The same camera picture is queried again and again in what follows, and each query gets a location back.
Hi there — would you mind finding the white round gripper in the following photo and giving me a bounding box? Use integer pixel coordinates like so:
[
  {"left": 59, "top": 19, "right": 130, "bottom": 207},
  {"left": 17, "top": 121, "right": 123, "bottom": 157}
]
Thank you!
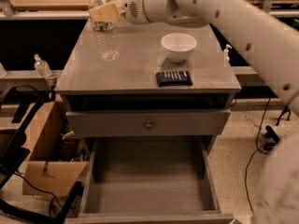
[{"left": 90, "top": 0, "right": 149, "bottom": 25}]

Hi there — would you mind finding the small clear water bottle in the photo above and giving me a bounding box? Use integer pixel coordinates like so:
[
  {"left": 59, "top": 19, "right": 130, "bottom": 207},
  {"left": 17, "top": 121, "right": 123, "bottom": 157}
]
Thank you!
[{"left": 88, "top": 0, "right": 120, "bottom": 62}]

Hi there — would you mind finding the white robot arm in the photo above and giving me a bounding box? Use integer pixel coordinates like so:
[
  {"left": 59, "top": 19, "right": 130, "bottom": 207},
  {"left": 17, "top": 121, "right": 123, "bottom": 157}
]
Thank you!
[{"left": 91, "top": 0, "right": 299, "bottom": 224}]

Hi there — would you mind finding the clear sanitizer bottle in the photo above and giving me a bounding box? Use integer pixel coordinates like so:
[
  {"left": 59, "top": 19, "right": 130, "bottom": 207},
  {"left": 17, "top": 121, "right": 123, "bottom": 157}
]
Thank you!
[{"left": 34, "top": 54, "right": 52, "bottom": 77}]

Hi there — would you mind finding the grey wooden drawer cabinet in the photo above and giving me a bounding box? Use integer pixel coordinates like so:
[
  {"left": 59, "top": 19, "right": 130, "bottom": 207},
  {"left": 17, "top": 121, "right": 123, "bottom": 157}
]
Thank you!
[{"left": 54, "top": 12, "right": 242, "bottom": 224}]

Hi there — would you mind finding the small white pump bottle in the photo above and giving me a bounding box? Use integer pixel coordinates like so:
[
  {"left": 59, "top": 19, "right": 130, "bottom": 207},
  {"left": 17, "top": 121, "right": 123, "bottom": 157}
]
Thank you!
[{"left": 223, "top": 44, "right": 232, "bottom": 62}]

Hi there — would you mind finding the closed grey top drawer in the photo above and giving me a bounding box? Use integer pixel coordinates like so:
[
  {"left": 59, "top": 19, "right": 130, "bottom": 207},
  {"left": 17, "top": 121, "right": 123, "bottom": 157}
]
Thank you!
[{"left": 66, "top": 109, "right": 230, "bottom": 137}]

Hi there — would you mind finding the open grey middle drawer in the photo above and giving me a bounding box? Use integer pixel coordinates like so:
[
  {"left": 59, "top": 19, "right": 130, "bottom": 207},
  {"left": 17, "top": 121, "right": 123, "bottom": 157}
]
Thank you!
[{"left": 65, "top": 136, "right": 234, "bottom": 224}]

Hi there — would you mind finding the white ceramic bowl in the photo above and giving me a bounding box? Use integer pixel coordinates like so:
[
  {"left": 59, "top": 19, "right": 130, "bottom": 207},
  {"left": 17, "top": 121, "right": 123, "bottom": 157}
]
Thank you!
[{"left": 161, "top": 33, "right": 197, "bottom": 63}]

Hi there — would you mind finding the dark blue snack packet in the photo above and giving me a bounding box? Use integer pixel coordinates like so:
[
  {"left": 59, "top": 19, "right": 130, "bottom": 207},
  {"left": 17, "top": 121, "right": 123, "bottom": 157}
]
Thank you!
[{"left": 156, "top": 71, "right": 192, "bottom": 87}]

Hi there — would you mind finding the open cardboard box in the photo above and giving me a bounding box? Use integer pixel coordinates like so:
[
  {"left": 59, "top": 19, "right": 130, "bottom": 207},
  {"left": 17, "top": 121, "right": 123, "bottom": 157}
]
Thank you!
[{"left": 22, "top": 102, "right": 89, "bottom": 197}]

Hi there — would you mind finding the black tripod stand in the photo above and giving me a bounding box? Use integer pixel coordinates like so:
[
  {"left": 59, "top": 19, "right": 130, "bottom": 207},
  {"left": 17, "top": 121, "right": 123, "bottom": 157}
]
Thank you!
[{"left": 276, "top": 105, "right": 292, "bottom": 126}]

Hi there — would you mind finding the black stand leg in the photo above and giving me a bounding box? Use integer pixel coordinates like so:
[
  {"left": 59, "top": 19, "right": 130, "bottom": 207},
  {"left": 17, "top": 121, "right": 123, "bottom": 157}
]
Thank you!
[{"left": 263, "top": 125, "right": 280, "bottom": 150}]

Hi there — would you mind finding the black floor cable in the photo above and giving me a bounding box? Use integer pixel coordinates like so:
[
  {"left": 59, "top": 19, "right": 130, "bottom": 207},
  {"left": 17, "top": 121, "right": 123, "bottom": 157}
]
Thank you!
[{"left": 244, "top": 97, "right": 273, "bottom": 213}]

